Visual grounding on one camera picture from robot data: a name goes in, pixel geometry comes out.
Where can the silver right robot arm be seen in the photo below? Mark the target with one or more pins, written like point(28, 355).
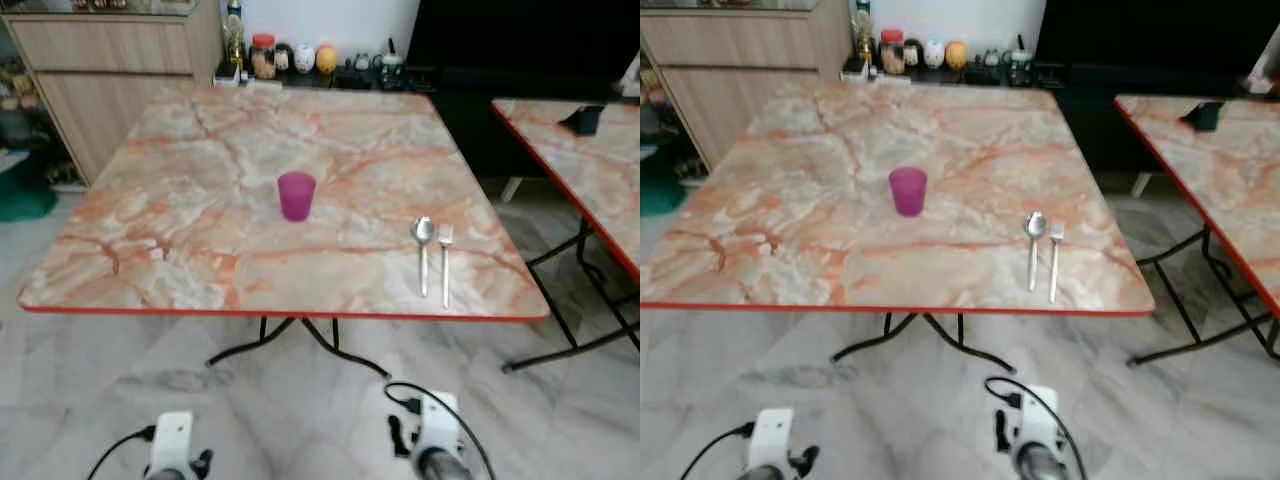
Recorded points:
point(1042, 465)
point(442, 467)

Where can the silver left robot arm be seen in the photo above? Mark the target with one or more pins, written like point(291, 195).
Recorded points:
point(768, 473)
point(170, 474)

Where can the silver metal fork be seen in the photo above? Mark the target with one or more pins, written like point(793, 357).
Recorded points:
point(445, 262)
point(1055, 258)

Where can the silver metal spoon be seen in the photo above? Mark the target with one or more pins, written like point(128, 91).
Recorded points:
point(423, 232)
point(1035, 226)

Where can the purple plastic cup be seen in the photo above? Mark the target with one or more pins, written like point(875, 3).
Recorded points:
point(908, 191)
point(296, 196)

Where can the green plastic bin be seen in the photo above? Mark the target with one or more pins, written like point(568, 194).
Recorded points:
point(660, 195)
point(25, 200)

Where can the green mug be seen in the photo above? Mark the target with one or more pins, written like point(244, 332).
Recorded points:
point(391, 70)
point(1020, 66)

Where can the small black box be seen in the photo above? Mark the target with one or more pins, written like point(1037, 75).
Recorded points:
point(1205, 116)
point(585, 121)

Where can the orange egg shaped ornament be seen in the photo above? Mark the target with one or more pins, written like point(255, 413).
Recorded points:
point(326, 59)
point(955, 55)

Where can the white egg shaped ornament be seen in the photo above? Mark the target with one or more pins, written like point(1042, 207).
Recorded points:
point(304, 58)
point(933, 55)

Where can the red lidded glass jar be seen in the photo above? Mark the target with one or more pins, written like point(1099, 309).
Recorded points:
point(892, 54)
point(263, 58)

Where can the light wooden cabinet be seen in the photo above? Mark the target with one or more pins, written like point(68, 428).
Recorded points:
point(740, 50)
point(110, 60)

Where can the black television screen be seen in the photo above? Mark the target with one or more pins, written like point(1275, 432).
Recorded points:
point(520, 40)
point(1150, 40)

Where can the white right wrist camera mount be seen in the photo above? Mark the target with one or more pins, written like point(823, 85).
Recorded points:
point(1035, 415)
point(438, 420)

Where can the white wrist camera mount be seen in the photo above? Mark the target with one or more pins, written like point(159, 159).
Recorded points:
point(172, 438)
point(1035, 415)
point(438, 420)
point(773, 434)

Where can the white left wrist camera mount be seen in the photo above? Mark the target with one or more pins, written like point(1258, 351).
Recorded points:
point(172, 438)
point(773, 434)

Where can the black metal table leg frame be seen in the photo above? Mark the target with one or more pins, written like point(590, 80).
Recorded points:
point(320, 338)
point(565, 320)
point(1185, 305)
point(945, 335)

